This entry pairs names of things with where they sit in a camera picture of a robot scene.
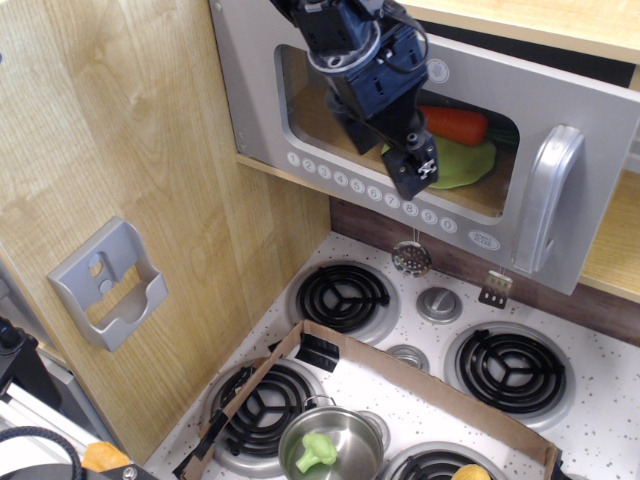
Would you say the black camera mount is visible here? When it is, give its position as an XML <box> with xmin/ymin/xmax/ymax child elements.
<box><xmin>1</xmin><ymin>317</ymin><xmax>62</xmax><ymax>410</ymax></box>

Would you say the grey toy microwave door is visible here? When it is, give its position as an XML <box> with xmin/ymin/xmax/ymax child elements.
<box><xmin>211</xmin><ymin>1</ymin><xmax>639</xmax><ymax>294</ymax></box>

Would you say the hanging toy spatula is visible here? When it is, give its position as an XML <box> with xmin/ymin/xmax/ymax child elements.
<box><xmin>478</xmin><ymin>267</ymin><xmax>513</xmax><ymax>309</ymax></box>

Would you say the orange toy food piece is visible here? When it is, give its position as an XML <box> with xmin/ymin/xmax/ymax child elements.
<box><xmin>81</xmin><ymin>441</ymin><xmax>131</xmax><ymax>473</ymax></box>

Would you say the stove burner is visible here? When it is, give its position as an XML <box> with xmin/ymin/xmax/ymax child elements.
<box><xmin>443</xmin><ymin>321</ymin><xmax>576</xmax><ymax>432</ymax></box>
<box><xmin>214</xmin><ymin>359</ymin><xmax>324</xmax><ymax>479</ymax></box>
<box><xmin>378</xmin><ymin>441</ymin><xmax>507</xmax><ymax>480</ymax></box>
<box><xmin>285</xmin><ymin>261</ymin><xmax>401</xmax><ymax>345</ymax></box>

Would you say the stainless steel pot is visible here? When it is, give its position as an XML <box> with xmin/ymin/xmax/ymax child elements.
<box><xmin>278</xmin><ymin>401</ymin><xmax>390</xmax><ymax>480</ymax></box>

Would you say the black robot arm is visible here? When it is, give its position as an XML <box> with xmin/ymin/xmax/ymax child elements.
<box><xmin>273</xmin><ymin>1</ymin><xmax>439</xmax><ymax>200</ymax></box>

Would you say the brown cardboard barrier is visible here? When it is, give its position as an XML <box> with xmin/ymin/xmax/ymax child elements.
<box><xmin>173</xmin><ymin>321</ymin><xmax>564</xmax><ymax>479</ymax></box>

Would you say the front left stove burner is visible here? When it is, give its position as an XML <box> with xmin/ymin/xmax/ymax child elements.
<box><xmin>214</xmin><ymin>359</ymin><xmax>324</xmax><ymax>479</ymax></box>

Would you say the black braided cable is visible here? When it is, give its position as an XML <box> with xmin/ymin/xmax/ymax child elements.
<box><xmin>0</xmin><ymin>425</ymin><xmax>84</xmax><ymax>480</ymax></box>

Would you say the orange toy carrot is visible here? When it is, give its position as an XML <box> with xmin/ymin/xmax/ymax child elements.
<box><xmin>418</xmin><ymin>105</ymin><xmax>520</xmax><ymax>147</ymax></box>

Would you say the yellow toy fruit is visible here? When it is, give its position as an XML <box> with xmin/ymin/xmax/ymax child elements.
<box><xmin>451</xmin><ymin>464</ymin><xmax>491</xmax><ymax>480</ymax></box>

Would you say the hanging toy skimmer spoon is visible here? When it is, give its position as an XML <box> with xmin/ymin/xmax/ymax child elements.
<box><xmin>391</xmin><ymin>228</ymin><xmax>433</xmax><ymax>278</ymax></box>

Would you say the green toy plate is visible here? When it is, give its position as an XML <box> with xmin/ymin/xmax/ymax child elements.
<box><xmin>381</xmin><ymin>132</ymin><xmax>498</xmax><ymax>191</ymax></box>

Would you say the small round stove knob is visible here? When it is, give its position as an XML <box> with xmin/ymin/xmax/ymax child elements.
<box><xmin>387</xmin><ymin>344</ymin><xmax>430</xmax><ymax>373</ymax></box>

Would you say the green toy broccoli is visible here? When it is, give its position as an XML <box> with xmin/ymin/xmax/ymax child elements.
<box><xmin>295</xmin><ymin>433</ymin><xmax>338</xmax><ymax>473</ymax></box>

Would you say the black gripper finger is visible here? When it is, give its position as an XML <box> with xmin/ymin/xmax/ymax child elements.
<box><xmin>382</xmin><ymin>134</ymin><xmax>439</xmax><ymax>200</ymax></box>
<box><xmin>342</xmin><ymin>119</ymin><xmax>384</xmax><ymax>155</ymax></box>

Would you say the black binder clip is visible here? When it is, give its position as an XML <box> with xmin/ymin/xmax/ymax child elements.
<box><xmin>295</xmin><ymin>333</ymin><xmax>340</xmax><ymax>373</ymax></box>

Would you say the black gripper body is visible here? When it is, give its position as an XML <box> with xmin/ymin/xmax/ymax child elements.
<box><xmin>325</xmin><ymin>82</ymin><xmax>429</xmax><ymax>145</ymax></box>

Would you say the back left stove burner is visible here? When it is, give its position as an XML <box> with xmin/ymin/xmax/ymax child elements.
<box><xmin>285</xmin><ymin>261</ymin><xmax>401</xmax><ymax>345</ymax></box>

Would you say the grey wall phone holder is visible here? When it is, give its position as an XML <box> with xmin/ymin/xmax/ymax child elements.
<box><xmin>47</xmin><ymin>216</ymin><xmax>169</xmax><ymax>352</ymax></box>

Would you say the grey stove knob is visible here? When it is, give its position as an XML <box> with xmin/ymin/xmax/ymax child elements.
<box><xmin>416</xmin><ymin>287</ymin><xmax>462</xmax><ymax>325</ymax></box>

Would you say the back right stove burner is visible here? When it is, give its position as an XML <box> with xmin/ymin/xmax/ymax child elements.
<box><xmin>443</xmin><ymin>321</ymin><xmax>576</xmax><ymax>432</ymax></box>

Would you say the front right stove burner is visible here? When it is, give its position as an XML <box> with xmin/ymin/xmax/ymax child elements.
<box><xmin>378</xmin><ymin>441</ymin><xmax>507</xmax><ymax>480</ymax></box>

